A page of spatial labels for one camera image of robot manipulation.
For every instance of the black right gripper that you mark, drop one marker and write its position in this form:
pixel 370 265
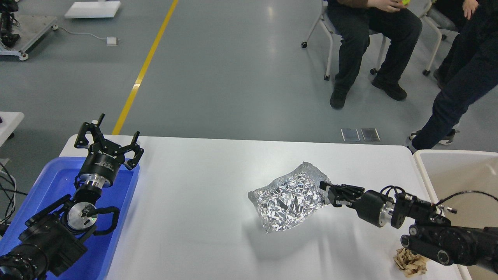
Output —
pixel 370 206

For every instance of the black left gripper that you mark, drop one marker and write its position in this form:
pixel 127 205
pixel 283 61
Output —
pixel 102 160

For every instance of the silver foil bag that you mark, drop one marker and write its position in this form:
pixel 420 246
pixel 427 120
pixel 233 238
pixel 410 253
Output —
pixel 288 200

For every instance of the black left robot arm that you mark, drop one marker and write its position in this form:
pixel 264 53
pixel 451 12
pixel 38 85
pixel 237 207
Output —
pixel 54 237

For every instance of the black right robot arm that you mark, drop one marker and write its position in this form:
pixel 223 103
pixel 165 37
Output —
pixel 432 235

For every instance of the blue plastic bin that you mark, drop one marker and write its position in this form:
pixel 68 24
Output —
pixel 57 180

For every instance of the left metal floor plate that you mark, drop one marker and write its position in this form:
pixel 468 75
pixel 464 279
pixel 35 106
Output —
pixel 350 135

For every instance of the metal floor plate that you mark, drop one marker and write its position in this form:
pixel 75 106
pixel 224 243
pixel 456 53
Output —
pixel 350 135
pixel 370 135

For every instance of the right metal floor plate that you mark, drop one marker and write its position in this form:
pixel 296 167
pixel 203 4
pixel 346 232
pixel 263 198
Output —
pixel 370 135

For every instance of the crumpled brown paper ball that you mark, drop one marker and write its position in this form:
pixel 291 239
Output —
pixel 409 263

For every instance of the white side table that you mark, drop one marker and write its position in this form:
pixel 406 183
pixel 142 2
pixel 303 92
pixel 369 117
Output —
pixel 10 121

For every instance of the beige plastic bin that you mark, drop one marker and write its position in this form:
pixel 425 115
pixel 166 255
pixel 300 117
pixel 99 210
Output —
pixel 446 172

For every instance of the grey wheeled platform cart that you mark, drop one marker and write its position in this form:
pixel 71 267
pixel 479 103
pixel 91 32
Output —
pixel 19 32

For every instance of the white flat board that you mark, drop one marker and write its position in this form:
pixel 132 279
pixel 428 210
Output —
pixel 93 9

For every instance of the white office chair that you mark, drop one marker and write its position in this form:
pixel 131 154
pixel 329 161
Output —
pixel 324 22

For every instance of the seated person in black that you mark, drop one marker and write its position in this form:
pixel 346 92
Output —
pixel 354 20

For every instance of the white power adapter with cable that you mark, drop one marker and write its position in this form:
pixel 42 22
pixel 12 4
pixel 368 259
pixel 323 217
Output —
pixel 109 41

